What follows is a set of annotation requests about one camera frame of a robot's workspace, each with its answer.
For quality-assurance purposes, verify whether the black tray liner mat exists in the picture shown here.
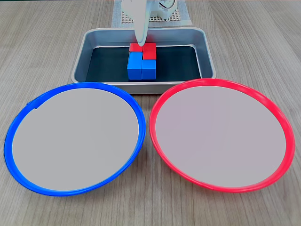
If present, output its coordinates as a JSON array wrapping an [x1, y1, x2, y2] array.
[[86, 45, 203, 82]]

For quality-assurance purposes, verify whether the translucent white tape sheet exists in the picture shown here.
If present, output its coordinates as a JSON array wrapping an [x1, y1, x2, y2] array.
[[110, 0, 193, 28]]

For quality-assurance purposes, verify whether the blue rimmed round dish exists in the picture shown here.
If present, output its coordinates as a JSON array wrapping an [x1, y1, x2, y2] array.
[[4, 81, 146, 197]]

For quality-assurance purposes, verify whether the red rimmed round dish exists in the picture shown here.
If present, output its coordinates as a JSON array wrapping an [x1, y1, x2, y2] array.
[[149, 78, 296, 194]]

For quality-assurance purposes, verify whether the red black white servo cable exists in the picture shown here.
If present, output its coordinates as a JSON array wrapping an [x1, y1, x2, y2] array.
[[158, 0, 176, 10]]

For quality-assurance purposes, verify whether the silver metal tray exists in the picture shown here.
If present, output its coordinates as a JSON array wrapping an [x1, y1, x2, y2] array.
[[71, 27, 217, 95]]

